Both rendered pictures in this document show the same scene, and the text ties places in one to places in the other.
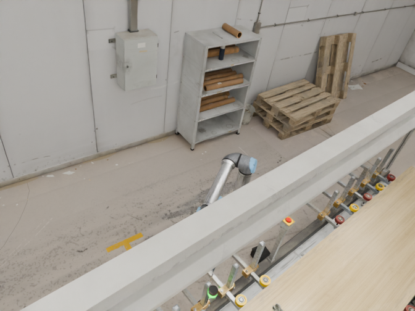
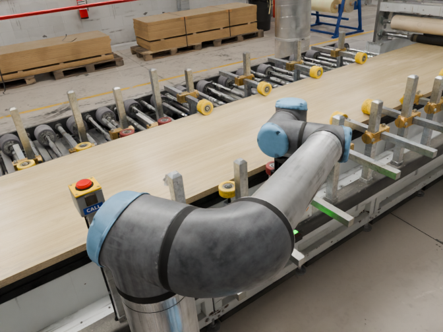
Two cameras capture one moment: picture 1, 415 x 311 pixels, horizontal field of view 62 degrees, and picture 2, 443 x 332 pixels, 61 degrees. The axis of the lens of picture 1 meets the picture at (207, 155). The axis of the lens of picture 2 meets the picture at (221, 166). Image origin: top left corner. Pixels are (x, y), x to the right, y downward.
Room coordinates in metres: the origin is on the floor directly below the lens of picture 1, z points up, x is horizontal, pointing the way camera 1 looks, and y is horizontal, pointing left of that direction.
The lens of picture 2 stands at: (2.44, -0.11, 1.74)
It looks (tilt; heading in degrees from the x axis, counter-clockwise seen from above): 30 degrees down; 194
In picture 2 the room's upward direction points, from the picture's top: 5 degrees counter-clockwise
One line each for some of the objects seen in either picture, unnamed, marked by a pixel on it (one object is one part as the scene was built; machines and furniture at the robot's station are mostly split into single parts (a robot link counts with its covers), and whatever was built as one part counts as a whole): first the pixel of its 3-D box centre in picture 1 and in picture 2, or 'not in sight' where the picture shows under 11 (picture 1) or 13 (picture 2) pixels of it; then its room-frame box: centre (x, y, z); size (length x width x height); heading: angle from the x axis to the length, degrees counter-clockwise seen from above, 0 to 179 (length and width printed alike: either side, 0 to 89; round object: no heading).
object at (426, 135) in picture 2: not in sight; (430, 120); (0.43, 0.54, 0.87); 0.03 x 0.03 x 0.48; 47
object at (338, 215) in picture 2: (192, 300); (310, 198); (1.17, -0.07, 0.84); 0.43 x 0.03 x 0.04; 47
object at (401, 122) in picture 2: not in sight; (407, 119); (0.60, 0.38, 0.95); 0.13 x 0.06 x 0.05; 137
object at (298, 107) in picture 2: not in sight; (291, 120); (1.41, -0.15, 1.29); 0.10 x 0.09 x 0.12; 166
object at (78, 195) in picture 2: (286, 223); (88, 197); (1.71, -0.67, 1.18); 0.07 x 0.07 x 0.08; 47
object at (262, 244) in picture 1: (255, 261); (183, 232); (1.52, -0.49, 0.92); 0.03 x 0.03 x 0.48; 47
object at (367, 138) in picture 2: not in sight; (375, 134); (0.78, 0.21, 0.95); 0.13 x 0.06 x 0.05; 137
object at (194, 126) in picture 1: (215, 89); not in sight; (4.26, 0.05, 0.78); 0.90 x 0.45 x 1.55; 132
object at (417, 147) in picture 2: not in sight; (381, 134); (0.78, 0.24, 0.95); 0.50 x 0.04 x 0.04; 47
